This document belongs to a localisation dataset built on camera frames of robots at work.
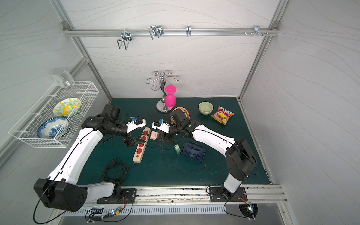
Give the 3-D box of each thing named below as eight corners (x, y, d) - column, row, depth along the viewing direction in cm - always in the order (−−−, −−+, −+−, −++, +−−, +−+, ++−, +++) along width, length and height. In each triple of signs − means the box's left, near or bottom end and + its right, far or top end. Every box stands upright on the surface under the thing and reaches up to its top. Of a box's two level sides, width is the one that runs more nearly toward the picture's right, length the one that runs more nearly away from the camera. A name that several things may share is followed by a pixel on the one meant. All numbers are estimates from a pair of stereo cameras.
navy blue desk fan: (182, 162, 87) (182, 155, 78) (182, 148, 92) (182, 140, 84) (203, 162, 87) (205, 155, 78) (202, 148, 92) (204, 141, 84)
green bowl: (199, 116, 111) (200, 110, 106) (198, 106, 117) (199, 101, 112) (212, 116, 111) (214, 111, 106) (211, 106, 117) (212, 101, 112)
